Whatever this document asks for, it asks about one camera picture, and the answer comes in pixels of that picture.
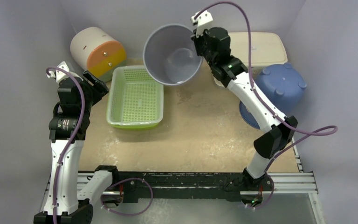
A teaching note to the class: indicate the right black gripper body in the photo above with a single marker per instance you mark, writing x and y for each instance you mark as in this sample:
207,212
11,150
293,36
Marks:
198,46

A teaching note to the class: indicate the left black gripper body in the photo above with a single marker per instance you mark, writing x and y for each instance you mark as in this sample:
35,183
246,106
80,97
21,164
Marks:
94,93

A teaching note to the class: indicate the grey plastic bucket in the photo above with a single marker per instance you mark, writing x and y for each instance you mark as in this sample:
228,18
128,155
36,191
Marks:
169,55

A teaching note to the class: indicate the white perforated tray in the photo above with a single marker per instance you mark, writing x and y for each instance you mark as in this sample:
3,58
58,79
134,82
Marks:
134,96

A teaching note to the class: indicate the cream plastic basket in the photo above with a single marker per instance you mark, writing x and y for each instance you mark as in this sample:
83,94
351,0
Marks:
266,49

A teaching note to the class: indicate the green plastic tray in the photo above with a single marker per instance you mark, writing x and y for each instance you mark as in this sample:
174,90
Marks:
134,125

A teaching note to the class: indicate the blue plastic bucket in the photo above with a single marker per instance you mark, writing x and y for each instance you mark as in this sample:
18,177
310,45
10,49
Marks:
283,85

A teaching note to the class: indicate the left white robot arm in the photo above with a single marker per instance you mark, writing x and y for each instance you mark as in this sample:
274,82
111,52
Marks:
65,204

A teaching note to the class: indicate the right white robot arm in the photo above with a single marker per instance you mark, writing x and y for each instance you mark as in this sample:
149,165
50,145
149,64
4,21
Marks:
236,77

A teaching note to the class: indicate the white cylindrical drawer cabinet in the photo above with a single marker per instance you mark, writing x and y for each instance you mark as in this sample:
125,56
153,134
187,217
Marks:
96,51

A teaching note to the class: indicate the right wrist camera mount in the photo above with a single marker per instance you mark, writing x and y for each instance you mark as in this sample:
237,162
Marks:
202,21

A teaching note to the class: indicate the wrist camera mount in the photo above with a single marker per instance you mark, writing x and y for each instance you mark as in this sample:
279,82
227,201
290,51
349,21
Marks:
58,75
202,21

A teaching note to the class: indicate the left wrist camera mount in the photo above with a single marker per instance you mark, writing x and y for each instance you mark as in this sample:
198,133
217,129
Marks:
58,75

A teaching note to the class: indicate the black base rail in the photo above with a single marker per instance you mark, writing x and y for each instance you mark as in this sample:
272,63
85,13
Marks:
232,187

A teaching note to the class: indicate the aluminium frame rail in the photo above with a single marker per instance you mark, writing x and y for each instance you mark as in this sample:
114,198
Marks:
282,183

